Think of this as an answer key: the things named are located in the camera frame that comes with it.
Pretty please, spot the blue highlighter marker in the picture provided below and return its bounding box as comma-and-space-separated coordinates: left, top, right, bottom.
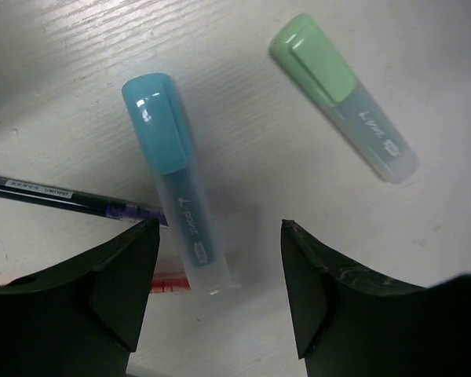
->
122, 73, 240, 295

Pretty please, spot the green highlighter marker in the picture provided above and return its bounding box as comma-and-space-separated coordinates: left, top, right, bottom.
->
269, 13, 418, 185

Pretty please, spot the purple gel pen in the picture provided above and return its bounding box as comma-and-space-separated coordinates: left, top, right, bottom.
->
0, 176, 168, 228

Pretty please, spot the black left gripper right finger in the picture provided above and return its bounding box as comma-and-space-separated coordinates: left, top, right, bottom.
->
280, 220, 471, 376

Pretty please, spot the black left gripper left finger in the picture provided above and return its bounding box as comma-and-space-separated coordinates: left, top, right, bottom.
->
0, 220, 159, 376

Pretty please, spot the red gel pen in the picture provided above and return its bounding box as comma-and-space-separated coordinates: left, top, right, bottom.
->
150, 275, 191, 294

